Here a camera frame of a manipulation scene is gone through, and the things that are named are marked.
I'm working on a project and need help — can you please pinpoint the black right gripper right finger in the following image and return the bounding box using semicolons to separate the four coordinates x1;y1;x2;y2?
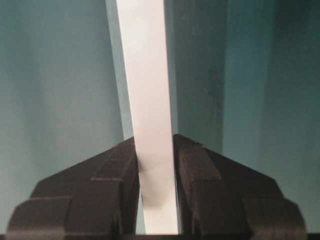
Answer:
173;134;307;240

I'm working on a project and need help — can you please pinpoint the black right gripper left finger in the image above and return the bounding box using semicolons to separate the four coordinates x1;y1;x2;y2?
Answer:
6;138;140;240

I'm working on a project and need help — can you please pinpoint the white wooden board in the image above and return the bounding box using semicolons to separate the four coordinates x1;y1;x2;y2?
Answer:
106;0;179;235

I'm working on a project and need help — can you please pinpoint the teal table cloth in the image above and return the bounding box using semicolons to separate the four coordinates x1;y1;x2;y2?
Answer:
0;0;320;233

